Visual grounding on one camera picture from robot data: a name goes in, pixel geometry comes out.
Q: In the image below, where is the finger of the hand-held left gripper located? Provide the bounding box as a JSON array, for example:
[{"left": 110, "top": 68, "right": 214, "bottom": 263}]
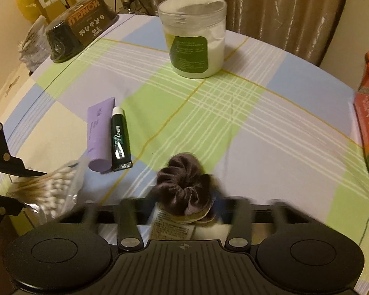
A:
[
  {"left": 0, "top": 113, "right": 47, "bottom": 179},
  {"left": 0, "top": 193, "right": 23, "bottom": 243}
]

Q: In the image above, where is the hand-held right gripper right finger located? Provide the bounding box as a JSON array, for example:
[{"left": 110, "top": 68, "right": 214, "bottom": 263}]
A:
[{"left": 224, "top": 197, "right": 308, "bottom": 251}]

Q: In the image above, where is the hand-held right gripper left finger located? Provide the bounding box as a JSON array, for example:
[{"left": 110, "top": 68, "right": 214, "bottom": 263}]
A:
[{"left": 57, "top": 198, "right": 145, "bottom": 251}]

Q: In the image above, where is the white printed packet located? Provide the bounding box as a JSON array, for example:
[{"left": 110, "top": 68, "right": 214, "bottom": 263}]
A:
[{"left": 149, "top": 204, "right": 199, "bottom": 241}]

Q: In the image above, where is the clear bag of cotton swabs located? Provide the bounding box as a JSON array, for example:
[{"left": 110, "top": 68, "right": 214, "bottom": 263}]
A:
[{"left": 5, "top": 157, "right": 91, "bottom": 223}]

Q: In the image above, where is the dark brown velvet scrunchie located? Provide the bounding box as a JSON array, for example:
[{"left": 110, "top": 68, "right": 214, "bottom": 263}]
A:
[{"left": 148, "top": 152, "right": 226, "bottom": 223}]

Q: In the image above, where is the plaid tablecloth covered desktop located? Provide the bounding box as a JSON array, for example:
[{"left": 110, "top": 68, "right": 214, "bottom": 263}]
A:
[{"left": 0, "top": 13, "right": 369, "bottom": 295}]

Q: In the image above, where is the dark green lip gel tube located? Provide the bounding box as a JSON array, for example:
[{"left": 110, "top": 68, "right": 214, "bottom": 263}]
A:
[{"left": 110, "top": 106, "right": 133, "bottom": 173}]

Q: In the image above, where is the purple cream tube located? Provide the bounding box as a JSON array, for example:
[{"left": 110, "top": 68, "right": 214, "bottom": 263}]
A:
[{"left": 87, "top": 96, "right": 116, "bottom": 173}]

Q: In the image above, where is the clear crumpled plastic bag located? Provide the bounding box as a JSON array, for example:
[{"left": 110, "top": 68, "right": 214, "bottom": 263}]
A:
[{"left": 18, "top": 15, "right": 54, "bottom": 73}]

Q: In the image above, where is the black plastic bowl container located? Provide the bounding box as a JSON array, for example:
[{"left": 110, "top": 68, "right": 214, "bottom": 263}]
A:
[{"left": 45, "top": 0, "right": 119, "bottom": 64}]

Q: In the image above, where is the clear jar of cotton pads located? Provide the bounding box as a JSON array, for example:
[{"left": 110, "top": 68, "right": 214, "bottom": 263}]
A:
[{"left": 157, "top": 0, "right": 228, "bottom": 79}]

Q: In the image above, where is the beige curtain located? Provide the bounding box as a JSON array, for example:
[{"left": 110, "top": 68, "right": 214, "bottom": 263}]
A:
[{"left": 132, "top": 0, "right": 369, "bottom": 67}]

